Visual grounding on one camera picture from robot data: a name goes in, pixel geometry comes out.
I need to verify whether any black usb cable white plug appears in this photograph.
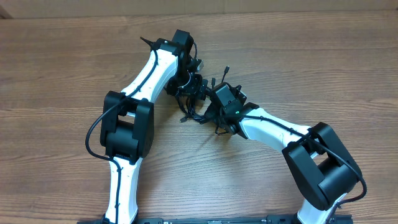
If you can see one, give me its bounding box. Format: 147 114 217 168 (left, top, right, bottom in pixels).
175 65 231 124

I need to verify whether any black usb cable silver plug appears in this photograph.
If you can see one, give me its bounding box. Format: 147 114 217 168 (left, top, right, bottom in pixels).
175 87 211 124

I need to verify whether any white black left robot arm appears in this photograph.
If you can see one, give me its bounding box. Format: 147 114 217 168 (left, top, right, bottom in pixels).
85 30 207 223

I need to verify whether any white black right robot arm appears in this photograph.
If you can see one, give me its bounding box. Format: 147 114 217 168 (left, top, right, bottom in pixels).
205 83 367 223

